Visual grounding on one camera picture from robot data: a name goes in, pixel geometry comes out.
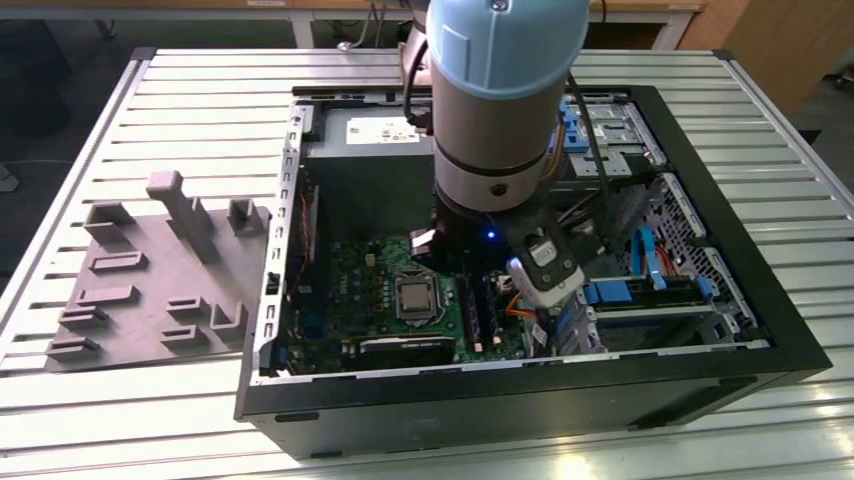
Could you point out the grey plastic parts rack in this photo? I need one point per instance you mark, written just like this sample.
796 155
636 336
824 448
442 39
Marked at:
168 280

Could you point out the metal drive cage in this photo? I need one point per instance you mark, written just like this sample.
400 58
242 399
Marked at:
621 165

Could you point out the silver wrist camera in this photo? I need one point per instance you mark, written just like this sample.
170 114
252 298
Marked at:
550 275

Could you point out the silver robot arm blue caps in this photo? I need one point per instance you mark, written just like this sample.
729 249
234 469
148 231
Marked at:
494 125

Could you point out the wooden cabinet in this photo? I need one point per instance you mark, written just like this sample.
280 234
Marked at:
781 50

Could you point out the blue plastic drive latch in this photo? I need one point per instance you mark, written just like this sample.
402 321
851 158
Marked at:
576 140

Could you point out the silver CPU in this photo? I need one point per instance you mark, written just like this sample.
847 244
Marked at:
416 297

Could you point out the black graphics card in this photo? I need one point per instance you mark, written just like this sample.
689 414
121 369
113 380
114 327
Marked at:
408 350

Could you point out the grey power supply unit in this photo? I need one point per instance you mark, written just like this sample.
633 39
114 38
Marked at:
361 190

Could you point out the green motherboard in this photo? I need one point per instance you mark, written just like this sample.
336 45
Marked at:
361 260

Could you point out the hard disk in blue carrier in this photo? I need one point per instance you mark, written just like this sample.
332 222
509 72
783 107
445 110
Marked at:
668 292

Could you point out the black open PC case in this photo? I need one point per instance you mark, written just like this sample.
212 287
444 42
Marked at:
468 415

